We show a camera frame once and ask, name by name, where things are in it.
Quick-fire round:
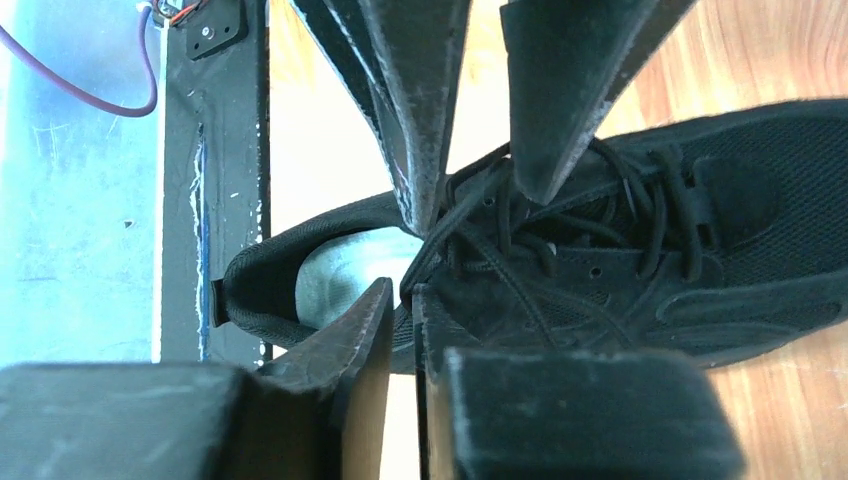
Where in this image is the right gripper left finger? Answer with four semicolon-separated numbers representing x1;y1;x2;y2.
1;278;393;479

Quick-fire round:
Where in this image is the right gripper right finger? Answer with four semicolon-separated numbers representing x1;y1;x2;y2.
411;285;746;479

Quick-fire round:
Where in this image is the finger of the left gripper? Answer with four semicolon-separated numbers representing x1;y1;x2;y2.
292;0;471;237
500;0;693;205

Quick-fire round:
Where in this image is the black shoelace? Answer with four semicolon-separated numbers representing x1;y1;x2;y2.
400;139;704;348

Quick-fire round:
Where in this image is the black sneaker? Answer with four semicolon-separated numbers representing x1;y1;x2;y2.
214;99;847;374

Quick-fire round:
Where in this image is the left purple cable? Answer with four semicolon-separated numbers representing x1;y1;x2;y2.
0;3;160;119

